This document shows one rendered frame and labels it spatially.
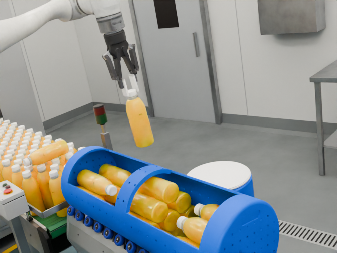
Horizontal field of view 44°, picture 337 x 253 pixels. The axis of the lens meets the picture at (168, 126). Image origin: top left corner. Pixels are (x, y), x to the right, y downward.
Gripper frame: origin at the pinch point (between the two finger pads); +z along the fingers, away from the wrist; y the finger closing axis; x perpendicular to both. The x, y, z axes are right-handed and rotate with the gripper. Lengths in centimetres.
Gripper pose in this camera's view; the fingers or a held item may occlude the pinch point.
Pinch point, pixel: (129, 86)
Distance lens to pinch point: 153.8
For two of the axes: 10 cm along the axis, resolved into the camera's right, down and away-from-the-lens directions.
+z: 2.4, 9.0, 3.8
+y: 7.4, -4.2, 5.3
